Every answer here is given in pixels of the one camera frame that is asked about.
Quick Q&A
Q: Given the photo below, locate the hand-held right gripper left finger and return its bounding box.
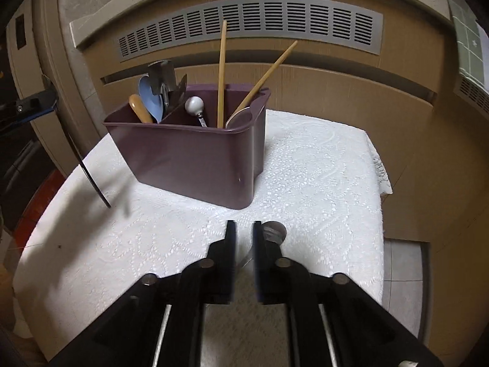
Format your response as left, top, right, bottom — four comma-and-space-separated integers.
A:
50, 220, 238, 367

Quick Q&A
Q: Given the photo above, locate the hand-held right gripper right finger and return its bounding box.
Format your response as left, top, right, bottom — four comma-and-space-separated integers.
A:
252, 221, 446, 367

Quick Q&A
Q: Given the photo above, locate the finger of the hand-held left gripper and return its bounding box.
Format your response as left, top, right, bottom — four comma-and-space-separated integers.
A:
14, 74, 59, 120

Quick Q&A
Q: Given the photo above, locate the long brown translucent spoon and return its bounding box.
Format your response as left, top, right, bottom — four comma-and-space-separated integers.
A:
53, 95, 112, 209

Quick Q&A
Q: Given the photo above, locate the blue spoon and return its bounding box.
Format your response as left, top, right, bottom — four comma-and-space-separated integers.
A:
138, 76, 165, 124

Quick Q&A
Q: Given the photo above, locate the purple plastic utensil holder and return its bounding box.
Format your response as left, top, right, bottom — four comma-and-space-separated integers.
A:
102, 83, 272, 211

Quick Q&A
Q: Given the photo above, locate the white ball-handled metal utensil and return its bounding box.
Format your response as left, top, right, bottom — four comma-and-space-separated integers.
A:
185, 96, 209, 128

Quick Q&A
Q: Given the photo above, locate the dark rectangular plate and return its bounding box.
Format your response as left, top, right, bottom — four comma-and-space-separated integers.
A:
14, 13, 27, 50

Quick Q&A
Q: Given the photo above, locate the reddish brown object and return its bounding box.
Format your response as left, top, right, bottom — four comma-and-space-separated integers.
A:
23, 168, 65, 234

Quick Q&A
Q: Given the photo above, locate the white lace tablecloth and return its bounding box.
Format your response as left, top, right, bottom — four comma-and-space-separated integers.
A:
11, 109, 394, 367

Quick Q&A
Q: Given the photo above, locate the beige wooden cabinet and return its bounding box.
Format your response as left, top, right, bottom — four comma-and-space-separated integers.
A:
8, 0, 489, 245

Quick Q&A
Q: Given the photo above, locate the long grey vent grille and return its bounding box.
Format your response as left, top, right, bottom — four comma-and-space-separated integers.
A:
118, 0, 383, 62

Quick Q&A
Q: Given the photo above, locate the small grey vent grille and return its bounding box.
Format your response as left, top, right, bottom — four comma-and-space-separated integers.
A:
451, 72, 489, 117

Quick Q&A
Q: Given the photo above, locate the green tiled cloth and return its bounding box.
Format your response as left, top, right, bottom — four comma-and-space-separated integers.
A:
447, 0, 486, 81

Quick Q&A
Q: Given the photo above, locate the wooden utensil handle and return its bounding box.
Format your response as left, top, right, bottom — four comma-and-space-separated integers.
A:
129, 94, 154, 124

